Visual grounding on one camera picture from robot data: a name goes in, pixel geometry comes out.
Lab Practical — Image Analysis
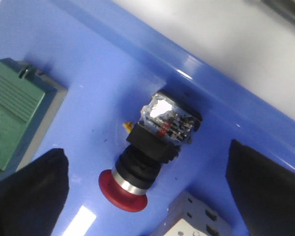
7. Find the blue plastic tray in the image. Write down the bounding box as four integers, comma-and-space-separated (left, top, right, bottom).
0, 0, 295, 236

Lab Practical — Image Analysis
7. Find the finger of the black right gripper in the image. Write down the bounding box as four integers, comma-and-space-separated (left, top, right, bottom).
226, 140, 295, 236

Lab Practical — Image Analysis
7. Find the red emergency stop button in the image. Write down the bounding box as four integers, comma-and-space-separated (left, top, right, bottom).
98, 89, 203, 212

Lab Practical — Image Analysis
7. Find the white circuit breaker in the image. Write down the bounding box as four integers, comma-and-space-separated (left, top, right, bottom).
151, 190, 233, 236

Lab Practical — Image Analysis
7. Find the green electrical module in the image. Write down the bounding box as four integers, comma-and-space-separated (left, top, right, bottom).
0, 58, 67, 181

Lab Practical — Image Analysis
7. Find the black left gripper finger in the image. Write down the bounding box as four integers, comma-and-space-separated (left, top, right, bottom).
0, 148, 69, 236

